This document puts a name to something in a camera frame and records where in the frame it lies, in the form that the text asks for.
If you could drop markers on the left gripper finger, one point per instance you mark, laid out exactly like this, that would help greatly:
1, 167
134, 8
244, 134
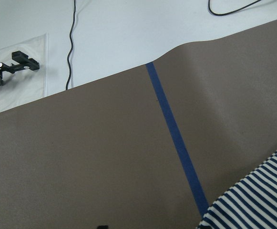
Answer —
102, 227

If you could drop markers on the black camera pole tool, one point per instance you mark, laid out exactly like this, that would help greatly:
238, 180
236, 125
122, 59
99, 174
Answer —
23, 63

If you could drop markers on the blue white striped polo shirt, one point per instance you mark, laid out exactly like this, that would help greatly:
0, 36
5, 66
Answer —
251, 203

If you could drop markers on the clear plastic bag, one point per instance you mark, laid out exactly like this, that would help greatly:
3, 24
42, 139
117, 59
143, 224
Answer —
24, 86

